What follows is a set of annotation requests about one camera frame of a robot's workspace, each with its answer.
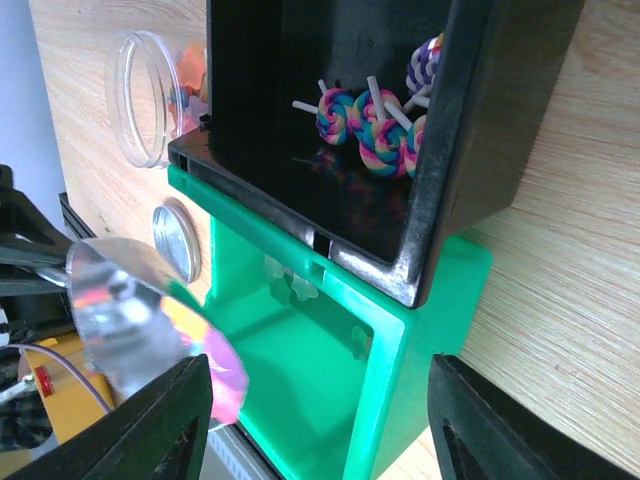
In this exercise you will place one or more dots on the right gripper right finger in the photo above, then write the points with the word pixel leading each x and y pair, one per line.
pixel 480 432

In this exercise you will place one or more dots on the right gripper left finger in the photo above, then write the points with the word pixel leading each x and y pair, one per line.
pixel 158 433

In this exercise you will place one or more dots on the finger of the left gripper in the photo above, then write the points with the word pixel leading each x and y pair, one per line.
pixel 32 276
pixel 22 222

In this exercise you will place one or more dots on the silver metal scoop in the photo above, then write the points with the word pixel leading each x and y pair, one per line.
pixel 136 320

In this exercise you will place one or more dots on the silver metal jar lid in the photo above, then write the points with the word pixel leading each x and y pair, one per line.
pixel 175 238

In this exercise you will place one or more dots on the green candy bin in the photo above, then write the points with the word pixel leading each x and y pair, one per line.
pixel 338 371

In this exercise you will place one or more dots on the black candy bin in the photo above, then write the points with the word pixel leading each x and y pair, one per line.
pixel 498 66

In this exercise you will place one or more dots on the yellow box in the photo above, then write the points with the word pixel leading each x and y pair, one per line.
pixel 70 407

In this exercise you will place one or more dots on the clear glass jar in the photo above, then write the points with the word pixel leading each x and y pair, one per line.
pixel 156 90

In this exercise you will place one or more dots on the swirl lollipop bottom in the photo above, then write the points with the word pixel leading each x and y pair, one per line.
pixel 383 147

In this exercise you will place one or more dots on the swirl lollipop far right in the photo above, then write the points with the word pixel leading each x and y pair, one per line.
pixel 413 145

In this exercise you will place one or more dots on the swirl lollipop middle left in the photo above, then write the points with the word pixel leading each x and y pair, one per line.
pixel 331 113

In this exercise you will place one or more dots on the swirl lollipop middle right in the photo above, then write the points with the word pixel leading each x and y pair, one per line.
pixel 368 108

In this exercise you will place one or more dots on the purple white swirl lollipop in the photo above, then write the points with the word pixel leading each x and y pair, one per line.
pixel 421 72

